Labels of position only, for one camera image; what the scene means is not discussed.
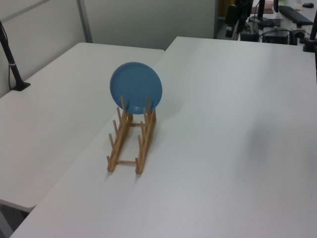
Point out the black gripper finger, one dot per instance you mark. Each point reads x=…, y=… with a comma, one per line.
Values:
x=230, y=17
x=240, y=23

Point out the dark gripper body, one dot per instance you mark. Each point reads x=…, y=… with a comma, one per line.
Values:
x=244, y=6

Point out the blue round plate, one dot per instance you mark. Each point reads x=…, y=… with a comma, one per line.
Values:
x=136, y=84

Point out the wooden plate rack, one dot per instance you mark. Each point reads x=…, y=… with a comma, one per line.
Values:
x=118, y=146

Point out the black device with green part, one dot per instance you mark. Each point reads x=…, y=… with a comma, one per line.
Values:
x=248, y=37

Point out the black computer box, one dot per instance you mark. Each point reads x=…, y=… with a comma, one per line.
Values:
x=276, y=38

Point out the black keyboard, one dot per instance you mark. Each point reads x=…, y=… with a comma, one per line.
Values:
x=296, y=15

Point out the black computer mouse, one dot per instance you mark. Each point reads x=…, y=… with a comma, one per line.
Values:
x=307, y=5

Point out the black clamp stand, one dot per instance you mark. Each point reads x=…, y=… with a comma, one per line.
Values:
x=309, y=44

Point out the black pole with white band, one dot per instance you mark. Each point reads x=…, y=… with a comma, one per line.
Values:
x=15, y=72

